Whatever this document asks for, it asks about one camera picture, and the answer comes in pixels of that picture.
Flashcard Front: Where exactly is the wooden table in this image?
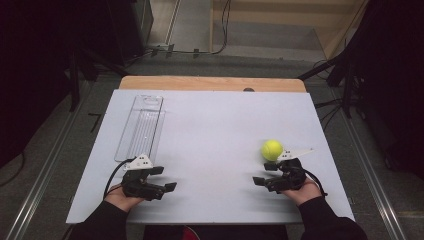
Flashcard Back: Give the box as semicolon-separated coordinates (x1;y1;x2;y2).
118;75;307;93

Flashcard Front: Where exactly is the hanging black cable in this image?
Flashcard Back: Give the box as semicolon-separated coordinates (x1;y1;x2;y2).
184;0;233;56

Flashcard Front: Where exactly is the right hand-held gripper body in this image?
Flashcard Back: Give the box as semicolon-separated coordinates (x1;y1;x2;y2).
265;148;314;195

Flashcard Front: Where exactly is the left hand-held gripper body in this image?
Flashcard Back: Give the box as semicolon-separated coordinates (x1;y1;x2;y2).
120;153;168;202

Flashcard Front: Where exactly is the black cabinet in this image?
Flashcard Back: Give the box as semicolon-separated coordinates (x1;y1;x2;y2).
108;0;155;65

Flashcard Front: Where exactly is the white board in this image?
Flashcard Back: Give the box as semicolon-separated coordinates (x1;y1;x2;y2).
65;88;356;225

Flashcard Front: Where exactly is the person's left hand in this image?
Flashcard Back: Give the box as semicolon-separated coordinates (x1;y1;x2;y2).
104;182;145;213

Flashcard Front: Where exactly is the right hand-held gripper black cable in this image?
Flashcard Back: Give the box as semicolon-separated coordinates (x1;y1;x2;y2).
301;168;329;198

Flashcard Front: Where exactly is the hand-held gripper black cable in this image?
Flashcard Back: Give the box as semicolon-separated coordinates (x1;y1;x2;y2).
102;158;135;200
301;168;329;198

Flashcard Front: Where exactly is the clear plastic container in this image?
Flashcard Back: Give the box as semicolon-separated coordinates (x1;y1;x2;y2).
114;94;167;165

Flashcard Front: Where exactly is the metal floor rail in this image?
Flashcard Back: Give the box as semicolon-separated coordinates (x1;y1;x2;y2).
4;79;94;240
329;89;408;240

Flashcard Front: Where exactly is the yellow tennis ball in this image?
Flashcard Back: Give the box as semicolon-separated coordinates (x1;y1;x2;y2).
260;139;284;162

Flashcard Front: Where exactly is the wooden step frame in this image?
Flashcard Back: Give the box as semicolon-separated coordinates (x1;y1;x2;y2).
208;0;370;62

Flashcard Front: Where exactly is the red object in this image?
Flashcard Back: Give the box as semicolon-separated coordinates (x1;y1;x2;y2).
182;225;201;240

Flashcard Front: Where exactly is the person's right hand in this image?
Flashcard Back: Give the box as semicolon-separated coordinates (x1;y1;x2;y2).
281;177;323;207

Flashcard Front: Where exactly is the left hand-held gripper black cable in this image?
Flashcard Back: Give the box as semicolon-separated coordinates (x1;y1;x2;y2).
102;158;135;200

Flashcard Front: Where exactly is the black stand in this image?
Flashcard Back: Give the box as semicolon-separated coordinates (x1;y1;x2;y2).
65;44;132;113
297;39;360;120

